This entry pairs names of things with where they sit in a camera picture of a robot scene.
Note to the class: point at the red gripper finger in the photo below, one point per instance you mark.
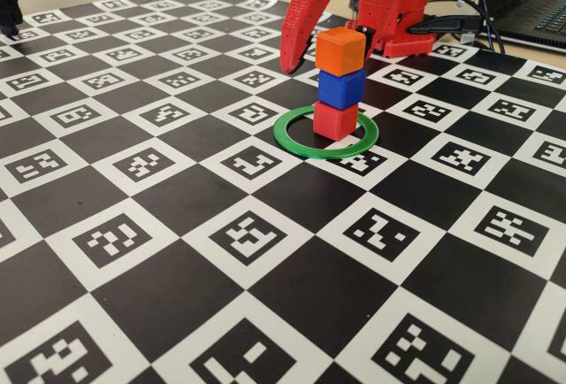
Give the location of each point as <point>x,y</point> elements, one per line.
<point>368,32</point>
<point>305,17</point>

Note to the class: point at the orange cube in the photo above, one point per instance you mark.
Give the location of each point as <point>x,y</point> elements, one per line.
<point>338,54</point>

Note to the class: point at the blue cube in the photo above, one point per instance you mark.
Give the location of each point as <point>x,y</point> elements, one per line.
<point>338,89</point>

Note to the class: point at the red cube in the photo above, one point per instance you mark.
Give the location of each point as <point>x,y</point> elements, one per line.
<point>331,120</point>

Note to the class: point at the black power plug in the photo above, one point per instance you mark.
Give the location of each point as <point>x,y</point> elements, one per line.
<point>442,25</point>

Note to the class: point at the black laptop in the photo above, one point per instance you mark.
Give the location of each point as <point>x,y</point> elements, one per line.
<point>526,3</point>

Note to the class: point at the black white marker mat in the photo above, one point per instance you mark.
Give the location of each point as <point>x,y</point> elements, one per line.
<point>309,269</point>

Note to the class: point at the black tripod head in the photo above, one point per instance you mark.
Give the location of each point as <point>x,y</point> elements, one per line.
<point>9,8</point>

